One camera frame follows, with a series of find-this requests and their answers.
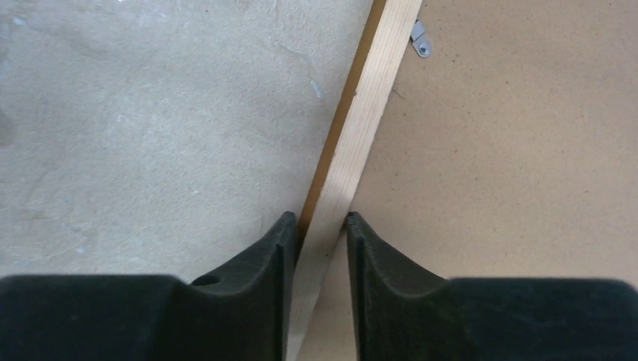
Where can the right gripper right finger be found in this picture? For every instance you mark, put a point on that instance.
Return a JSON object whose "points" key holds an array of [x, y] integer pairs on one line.
{"points": [[402, 311]]}

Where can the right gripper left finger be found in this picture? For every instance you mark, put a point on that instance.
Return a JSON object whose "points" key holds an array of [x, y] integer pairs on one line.
{"points": [[238, 311]]}

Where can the wooden picture frame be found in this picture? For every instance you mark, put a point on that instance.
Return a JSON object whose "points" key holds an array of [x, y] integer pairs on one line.
{"points": [[364, 97]]}

